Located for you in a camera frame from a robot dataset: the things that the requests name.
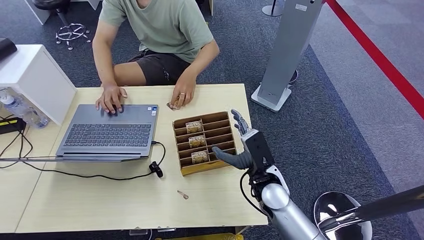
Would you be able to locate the clear plastic water bottle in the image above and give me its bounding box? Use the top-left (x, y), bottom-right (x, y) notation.
top-left (0, 88), bottom-right (50, 130)

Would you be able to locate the black device on cabinet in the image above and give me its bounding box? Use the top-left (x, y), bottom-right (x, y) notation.
top-left (0, 37), bottom-right (18, 62)

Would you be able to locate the black stool chrome base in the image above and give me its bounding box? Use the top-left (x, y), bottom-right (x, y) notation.
top-left (32, 0), bottom-right (92, 52)

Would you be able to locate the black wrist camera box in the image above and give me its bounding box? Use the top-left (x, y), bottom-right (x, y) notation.
top-left (240, 128), bottom-right (276, 173)

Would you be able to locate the black power strip cable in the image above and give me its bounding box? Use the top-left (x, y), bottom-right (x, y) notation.
top-left (0, 115), bottom-right (33, 170)

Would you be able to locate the white cabinet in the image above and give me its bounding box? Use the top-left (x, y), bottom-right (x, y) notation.
top-left (0, 43), bottom-right (78, 127)

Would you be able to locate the person's right hand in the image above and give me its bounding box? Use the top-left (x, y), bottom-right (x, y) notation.
top-left (95, 84), bottom-right (128, 116)

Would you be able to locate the black laptop charger cable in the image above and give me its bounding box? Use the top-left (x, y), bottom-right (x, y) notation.
top-left (18, 141), bottom-right (167, 182)

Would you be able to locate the yellow object under table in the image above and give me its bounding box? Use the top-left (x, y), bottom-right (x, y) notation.
top-left (155, 233), bottom-right (244, 240)

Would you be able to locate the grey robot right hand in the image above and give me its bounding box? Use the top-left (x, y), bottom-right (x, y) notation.
top-left (211, 109), bottom-right (255, 171)

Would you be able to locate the grey kiosk stand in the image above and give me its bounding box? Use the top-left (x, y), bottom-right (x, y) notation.
top-left (250, 0), bottom-right (325, 114)

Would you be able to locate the person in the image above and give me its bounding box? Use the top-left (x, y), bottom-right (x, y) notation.
top-left (92, 0), bottom-right (221, 116)

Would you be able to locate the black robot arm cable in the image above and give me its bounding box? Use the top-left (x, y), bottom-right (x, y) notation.
top-left (239, 170), bottom-right (268, 217)

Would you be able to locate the grey laptop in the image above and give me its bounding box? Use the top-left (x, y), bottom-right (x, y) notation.
top-left (55, 104), bottom-right (160, 163)

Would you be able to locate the black yellow power strip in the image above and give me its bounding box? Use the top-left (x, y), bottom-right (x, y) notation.
top-left (0, 117), bottom-right (27, 136)

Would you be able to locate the red barrier belt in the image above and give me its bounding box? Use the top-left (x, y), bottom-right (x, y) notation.
top-left (324, 0), bottom-right (424, 121)

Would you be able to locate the person's left hand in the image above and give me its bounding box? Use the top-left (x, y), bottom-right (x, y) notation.
top-left (169, 76), bottom-right (197, 109)

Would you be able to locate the cardboard card organizer box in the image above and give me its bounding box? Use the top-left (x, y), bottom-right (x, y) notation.
top-left (172, 110), bottom-right (238, 177)

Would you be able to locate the grey stanchion base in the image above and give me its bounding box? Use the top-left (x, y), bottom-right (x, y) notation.
top-left (261, 0), bottom-right (285, 17)

